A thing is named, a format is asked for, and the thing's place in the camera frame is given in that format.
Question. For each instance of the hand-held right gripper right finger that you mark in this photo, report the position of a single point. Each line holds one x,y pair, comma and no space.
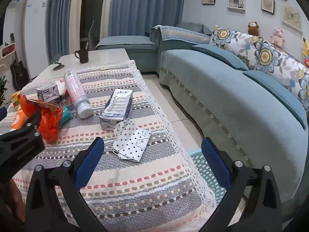
216,165

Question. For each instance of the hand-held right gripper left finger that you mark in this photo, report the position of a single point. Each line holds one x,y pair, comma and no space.
89,160

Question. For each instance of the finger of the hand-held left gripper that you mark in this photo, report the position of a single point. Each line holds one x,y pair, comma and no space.
32,125
2,114

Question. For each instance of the teal perforated plastic basket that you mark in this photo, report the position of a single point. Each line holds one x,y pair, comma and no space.
201,171

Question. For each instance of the orange plastic bag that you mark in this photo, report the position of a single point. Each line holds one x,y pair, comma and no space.
49,123

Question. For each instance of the small grey drink carton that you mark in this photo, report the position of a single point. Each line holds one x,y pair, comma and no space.
49,93

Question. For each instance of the white dotted paper bag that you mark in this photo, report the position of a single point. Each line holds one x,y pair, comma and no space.
131,142

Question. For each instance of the white tube with pink print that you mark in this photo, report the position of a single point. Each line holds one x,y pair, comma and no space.
76,91

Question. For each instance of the tall grey white carton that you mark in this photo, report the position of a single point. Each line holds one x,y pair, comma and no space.
115,108

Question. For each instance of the person's left hand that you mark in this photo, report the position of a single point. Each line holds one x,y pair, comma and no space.
13,200

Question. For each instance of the orange packet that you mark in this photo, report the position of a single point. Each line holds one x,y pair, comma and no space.
18,120

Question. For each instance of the red object on table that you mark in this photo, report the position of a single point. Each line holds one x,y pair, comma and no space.
15,99

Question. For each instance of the green potted plant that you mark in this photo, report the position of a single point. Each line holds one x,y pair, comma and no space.
3,87

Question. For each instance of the dark acoustic guitar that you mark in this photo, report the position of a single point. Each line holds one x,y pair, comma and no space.
19,75

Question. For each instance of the striped woven tablecloth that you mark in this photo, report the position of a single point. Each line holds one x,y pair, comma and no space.
135,174

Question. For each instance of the small dark dish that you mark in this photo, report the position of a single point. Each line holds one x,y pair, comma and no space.
58,67

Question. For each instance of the blue fabric sofa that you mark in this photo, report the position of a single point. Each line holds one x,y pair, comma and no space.
229,101

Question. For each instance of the white refrigerator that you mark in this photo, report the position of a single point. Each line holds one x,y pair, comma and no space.
36,36

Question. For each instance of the dark brown mug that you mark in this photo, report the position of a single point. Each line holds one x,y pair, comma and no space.
81,55

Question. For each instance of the plain blue cushion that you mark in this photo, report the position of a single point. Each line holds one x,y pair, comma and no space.
219,55
275,94

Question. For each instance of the white coffee table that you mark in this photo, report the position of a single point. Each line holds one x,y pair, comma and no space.
101,58

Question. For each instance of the grey metal stand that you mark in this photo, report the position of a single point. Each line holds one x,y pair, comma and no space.
90,35

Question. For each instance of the blue curtain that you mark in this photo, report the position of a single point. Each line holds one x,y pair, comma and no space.
142,7
58,17

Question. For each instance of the floral cushion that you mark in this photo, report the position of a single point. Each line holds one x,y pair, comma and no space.
268,53
224,35
303,87

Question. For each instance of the blue sofa chaise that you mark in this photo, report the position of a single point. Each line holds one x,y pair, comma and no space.
125,44

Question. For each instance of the blue gold armrest cover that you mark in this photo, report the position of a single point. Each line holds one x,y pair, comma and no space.
183,35

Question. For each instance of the red round toy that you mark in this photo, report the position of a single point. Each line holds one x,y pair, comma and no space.
307,60

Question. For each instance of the brown monkey plush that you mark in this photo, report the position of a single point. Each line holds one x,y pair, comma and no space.
253,28

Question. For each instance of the pink plush toy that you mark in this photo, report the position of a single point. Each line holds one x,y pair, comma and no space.
277,37

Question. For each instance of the yellow plush toy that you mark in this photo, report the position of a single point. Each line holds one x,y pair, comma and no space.
306,47

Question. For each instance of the small black framed picture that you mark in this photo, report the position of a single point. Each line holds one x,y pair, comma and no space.
268,4

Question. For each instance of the red white wall shelf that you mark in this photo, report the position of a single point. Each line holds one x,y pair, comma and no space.
7,50

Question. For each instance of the newspaper print wall picture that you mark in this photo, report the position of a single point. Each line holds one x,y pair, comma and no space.
236,1

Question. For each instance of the butterfly wall picture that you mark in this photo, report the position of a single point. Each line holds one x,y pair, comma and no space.
292,18

